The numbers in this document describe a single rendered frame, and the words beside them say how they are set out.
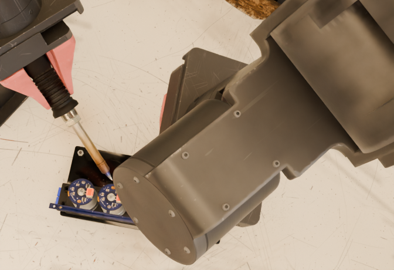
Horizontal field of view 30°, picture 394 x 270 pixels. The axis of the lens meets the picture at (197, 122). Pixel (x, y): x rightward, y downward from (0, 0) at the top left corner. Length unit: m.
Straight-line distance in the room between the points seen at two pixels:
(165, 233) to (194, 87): 0.14
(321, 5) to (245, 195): 0.09
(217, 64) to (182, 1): 0.35
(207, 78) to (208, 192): 0.16
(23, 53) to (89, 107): 0.21
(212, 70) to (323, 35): 0.17
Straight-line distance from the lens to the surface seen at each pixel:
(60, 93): 0.64
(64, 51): 0.59
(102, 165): 0.66
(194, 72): 0.46
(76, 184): 0.69
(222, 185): 0.31
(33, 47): 0.57
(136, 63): 0.79
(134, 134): 0.76
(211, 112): 0.35
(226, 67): 0.47
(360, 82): 0.30
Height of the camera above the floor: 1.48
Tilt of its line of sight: 73 degrees down
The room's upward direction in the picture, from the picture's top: 7 degrees clockwise
